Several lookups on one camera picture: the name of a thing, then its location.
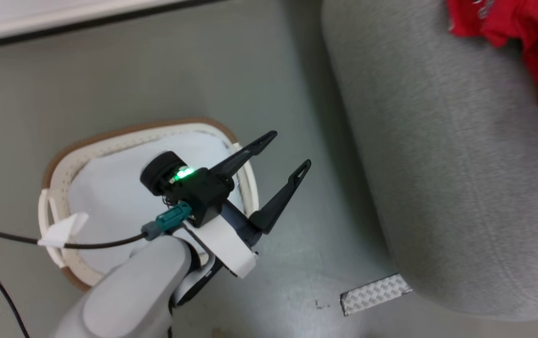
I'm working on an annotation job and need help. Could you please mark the red and white clothes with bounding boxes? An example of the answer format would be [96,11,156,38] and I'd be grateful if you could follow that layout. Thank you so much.
[446,0,538,142]

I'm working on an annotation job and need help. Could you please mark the white laundry basket brown rim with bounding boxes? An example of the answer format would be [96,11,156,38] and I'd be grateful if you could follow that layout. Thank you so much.
[38,117,260,292]

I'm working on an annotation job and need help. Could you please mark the patterned floor tape strip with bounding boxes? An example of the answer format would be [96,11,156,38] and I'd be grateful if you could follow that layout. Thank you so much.
[340,273,413,317]

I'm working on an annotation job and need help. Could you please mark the black cable with teal plug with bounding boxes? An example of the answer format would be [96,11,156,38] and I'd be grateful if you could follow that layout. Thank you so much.
[0,201,192,249]

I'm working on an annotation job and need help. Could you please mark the white baseboard strip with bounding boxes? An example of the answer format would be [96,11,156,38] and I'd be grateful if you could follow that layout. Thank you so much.
[0,0,218,47]

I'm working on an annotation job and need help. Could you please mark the white cable label tag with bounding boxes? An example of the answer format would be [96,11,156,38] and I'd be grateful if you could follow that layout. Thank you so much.
[38,212,90,248]

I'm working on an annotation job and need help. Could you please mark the grey fabric sofa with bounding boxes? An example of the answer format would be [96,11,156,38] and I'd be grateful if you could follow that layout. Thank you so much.
[321,0,538,323]

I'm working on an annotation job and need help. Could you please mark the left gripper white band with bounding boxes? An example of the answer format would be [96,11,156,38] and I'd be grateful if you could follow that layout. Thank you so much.
[182,132,312,279]

